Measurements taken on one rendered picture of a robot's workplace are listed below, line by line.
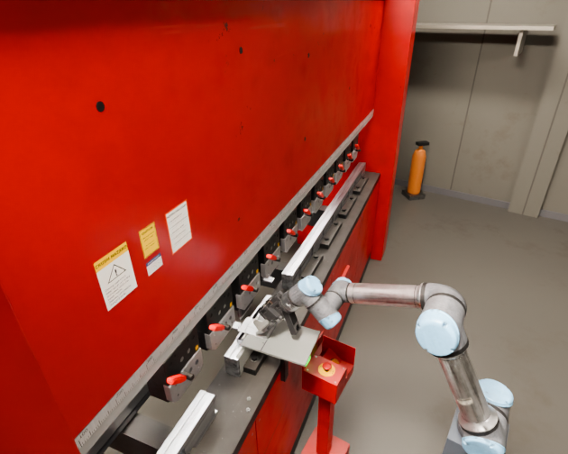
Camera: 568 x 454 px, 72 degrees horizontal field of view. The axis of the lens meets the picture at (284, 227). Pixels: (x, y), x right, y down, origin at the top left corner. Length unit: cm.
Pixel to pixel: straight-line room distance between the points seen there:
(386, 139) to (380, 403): 195
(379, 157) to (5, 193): 299
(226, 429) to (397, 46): 268
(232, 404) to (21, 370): 114
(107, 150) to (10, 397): 45
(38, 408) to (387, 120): 305
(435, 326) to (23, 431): 97
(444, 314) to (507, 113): 395
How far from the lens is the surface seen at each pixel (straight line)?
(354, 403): 266
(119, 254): 85
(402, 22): 319
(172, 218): 96
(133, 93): 83
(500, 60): 492
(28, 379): 50
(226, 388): 161
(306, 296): 136
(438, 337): 121
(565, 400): 313
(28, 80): 69
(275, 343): 156
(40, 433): 55
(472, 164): 517
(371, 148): 338
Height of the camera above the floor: 213
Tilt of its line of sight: 30 degrees down
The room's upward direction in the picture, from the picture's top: 1 degrees counter-clockwise
